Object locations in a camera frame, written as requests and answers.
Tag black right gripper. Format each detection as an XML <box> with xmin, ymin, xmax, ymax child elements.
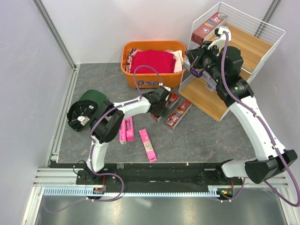
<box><xmin>185</xmin><ymin>40</ymin><xmax>224</xmax><ymax>83</ymax></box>

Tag dark red toothpaste box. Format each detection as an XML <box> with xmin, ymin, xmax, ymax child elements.
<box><xmin>151</xmin><ymin>93</ymin><xmax>180</xmax><ymax>122</ymax></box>

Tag red 3d toothpaste box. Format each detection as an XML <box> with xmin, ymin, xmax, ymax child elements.
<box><xmin>165</xmin><ymin>99</ymin><xmax>192</xmax><ymax>130</ymax></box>
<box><xmin>191</xmin><ymin>12</ymin><xmax>228</xmax><ymax>45</ymax></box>

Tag silver toothpaste box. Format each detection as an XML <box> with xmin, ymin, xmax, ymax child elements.
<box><xmin>202</xmin><ymin>70</ymin><xmax>211</xmax><ymax>81</ymax></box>
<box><xmin>206</xmin><ymin>79</ymin><xmax>217</xmax><ymax>92</ymax></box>

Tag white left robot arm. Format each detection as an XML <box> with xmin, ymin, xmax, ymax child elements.
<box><xmin>86</xmin><ymin>85</ymin><xmax>171</xmax><ymax>184</ymax></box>

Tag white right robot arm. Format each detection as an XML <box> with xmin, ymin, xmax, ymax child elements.
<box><xmin>185</xmin><ymin>41</ymin><xmax>298</xmax><ymax>185</ymax></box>

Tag cream patterned cloth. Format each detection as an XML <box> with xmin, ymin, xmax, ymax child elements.
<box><xmin>165</xmin><ymin>50</ymin><xmax>184</xmax><ymax>73</ymax></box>

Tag orange plastic basket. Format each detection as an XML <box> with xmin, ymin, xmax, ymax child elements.
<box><xmin>120</xmin><ymin>40</ymin><xmax>186</xmax><ymax>89</ymax></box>

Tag red folded cloth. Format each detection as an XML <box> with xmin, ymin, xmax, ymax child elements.
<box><xmin>130</xmin><ymin>50</ymin><xmax>176</xmax><ymax>74</ymax></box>

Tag pink toothpaste box angled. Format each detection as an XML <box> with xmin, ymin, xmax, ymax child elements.
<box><xmin>139</xmin><ymin>129</ymin><xmax>157</xmax><ymax>163</ymax></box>

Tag pink toothpaste box middle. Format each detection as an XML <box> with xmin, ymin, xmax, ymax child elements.
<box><xmin>125</xmin><ymin>117</ymin><xmax>135</xmax><ymax>142</ymax></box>

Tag pink toothpaste box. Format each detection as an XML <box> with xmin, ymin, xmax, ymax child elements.
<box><xmin>119</xmin><ymin>120</ymin><xmax>127</xmax><ymax>144</ymax></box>
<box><xmin>125</xmin><ymin>117</ymin><xmax>135</xmax><ymax>142</ymax></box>

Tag pink toothpaste box left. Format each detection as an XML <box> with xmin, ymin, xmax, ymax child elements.
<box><xmin>119</xmin><ymin>120</ymin><xmax>127</xmax><ymax>144</ymax></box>

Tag green black cap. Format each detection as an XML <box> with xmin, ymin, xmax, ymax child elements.
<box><xmin>67</xmin><ymin>90</ymin><xmax>106</xmax><ymax>132</ymax></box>

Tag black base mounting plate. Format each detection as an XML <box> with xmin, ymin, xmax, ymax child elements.
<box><xmin>75</xmin><ymin>162</ymin><xmax>246</xmax><ymax>188</ymax></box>

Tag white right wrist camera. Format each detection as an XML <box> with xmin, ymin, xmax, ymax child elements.
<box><xmin>208</xmin><ymin>26</ymin><xmax>232</xmax><ymax>50</ymax></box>

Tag white wire wooden shelf rack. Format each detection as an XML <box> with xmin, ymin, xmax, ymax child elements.
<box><xmin>179</xmin><ymin>2</ymin><xmax>285</xmax><ymax>121</ymax></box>

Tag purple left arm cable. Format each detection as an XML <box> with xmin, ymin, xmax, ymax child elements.
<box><xmin>42</xmin><ymin>65</ymin><xmax>165</xmax><ymax>213</ymax></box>

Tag blue slotted cable duct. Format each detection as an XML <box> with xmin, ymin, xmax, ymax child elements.
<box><xmin>43</xmin><ymin>187</ymin><xmax>221</xmax><ymax>197</ymax></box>

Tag aluminium frame rail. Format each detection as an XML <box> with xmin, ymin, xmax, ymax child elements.
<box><xmin>33</xmin><ymin>0</ymin><xmax>77</xmax><ymax>70</ymax></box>

